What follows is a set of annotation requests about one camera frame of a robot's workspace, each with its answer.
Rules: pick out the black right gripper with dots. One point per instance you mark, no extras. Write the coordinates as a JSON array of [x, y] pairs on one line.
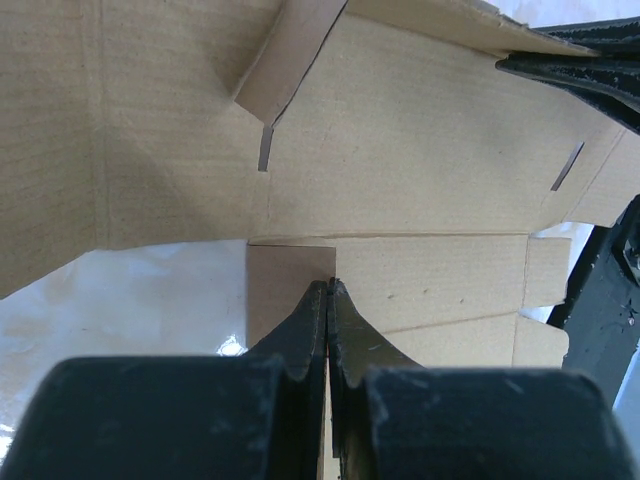
[[601, 312]]

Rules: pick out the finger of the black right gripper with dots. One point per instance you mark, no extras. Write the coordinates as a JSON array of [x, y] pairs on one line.
[[608, 82]]

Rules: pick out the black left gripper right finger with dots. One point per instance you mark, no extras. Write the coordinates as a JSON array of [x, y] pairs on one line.
[[395, 419]]

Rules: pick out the brown cardboard box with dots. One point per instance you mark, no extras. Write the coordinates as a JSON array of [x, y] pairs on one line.
[[380, 127]]

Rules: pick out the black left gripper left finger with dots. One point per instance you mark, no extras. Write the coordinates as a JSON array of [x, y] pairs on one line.
[[259, 415]]

